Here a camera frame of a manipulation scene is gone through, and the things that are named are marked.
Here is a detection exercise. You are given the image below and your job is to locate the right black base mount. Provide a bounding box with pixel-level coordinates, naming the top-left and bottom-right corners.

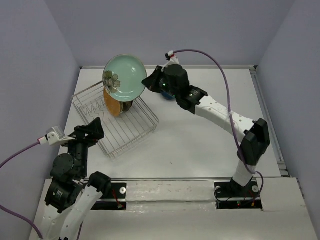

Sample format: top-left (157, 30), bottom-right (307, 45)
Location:
top-left (214, 181), bottom-right (263, 210)

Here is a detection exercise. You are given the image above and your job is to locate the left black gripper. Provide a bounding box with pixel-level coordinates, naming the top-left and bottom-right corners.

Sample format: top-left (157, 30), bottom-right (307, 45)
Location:
top-left (62, 115), bottom-right (106, 176)

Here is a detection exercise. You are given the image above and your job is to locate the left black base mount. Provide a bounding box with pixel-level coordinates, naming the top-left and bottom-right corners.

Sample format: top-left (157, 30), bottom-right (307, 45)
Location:
top-left (91, 182), bottom-right (127, 211)

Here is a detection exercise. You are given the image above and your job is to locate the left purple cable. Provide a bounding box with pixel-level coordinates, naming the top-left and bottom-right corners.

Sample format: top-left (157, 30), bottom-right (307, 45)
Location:
top-left (0, 141), bottom-right (83, 240)

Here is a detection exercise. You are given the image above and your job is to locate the purple cable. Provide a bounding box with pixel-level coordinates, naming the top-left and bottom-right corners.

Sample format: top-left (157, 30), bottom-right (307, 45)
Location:
top-left (0, 141), bottom-right (83, 240)
top-left (164, 49), bottom-right (265, 203)

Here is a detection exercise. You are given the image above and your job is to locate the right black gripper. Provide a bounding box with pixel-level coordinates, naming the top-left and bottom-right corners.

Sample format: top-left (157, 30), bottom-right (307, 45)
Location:
top-left (143, 64), bottom-right (180, 99)

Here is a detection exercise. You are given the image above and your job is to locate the metal wire dish rack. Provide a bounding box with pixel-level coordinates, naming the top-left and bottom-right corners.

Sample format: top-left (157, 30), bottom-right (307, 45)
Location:
top-left (71, 82), bottom-right (159, 158)

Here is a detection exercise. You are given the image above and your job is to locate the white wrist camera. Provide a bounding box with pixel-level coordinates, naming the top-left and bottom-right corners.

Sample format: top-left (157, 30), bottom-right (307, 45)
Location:
top-left (37, 126), bottom-right (75, 146)
top-left (165, 50), bottom-right (180, 66)

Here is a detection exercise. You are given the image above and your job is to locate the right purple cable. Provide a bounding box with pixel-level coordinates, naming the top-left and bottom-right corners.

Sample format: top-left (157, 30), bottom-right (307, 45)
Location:
top-left (164, 49), bottom-right (265, 203)

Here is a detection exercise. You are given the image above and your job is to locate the teal flower plate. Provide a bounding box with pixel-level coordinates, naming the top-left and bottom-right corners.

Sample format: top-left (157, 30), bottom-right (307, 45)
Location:
top-left (102, 54), bottom-right (147, 102)

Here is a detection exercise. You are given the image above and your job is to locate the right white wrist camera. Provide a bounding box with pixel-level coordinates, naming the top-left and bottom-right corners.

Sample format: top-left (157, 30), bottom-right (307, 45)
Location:
top-left (165, 50), bottom-right (180, 66)

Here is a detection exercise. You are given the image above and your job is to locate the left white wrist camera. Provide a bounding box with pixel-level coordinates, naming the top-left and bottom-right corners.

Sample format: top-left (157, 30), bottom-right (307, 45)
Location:
top-left (37, 126), bottom-right (75, 146)

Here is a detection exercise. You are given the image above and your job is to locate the orange woven round plate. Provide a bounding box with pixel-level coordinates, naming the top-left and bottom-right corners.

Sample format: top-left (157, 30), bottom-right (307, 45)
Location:
top-left (103, 87), bottom-right (123, 117)

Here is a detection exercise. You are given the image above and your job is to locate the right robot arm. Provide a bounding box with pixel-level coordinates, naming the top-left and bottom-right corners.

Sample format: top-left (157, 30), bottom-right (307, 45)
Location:
top-left (142, 64), bottom-right (271, 196)

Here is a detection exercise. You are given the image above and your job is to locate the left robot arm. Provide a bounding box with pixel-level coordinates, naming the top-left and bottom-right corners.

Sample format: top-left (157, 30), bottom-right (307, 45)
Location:
top-left (38, 117), bottom-right (112, 240)

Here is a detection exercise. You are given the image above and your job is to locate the grey reindeer plate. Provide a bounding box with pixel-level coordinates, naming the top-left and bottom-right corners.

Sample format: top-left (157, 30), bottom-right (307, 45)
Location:
top-left (122, 101), bottom-right (133, 112)

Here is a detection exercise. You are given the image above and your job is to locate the dark blue leaf plate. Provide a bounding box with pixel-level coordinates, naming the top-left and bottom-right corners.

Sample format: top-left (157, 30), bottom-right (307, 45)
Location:
top-left (161, 91), bottom-right (175, 101)

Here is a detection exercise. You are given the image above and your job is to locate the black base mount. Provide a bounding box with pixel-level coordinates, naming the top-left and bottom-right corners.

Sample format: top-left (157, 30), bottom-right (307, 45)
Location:
top-left (91, 182), bottom-right (127, 211)
top-left (214, 181), bottom-right (263, 210)

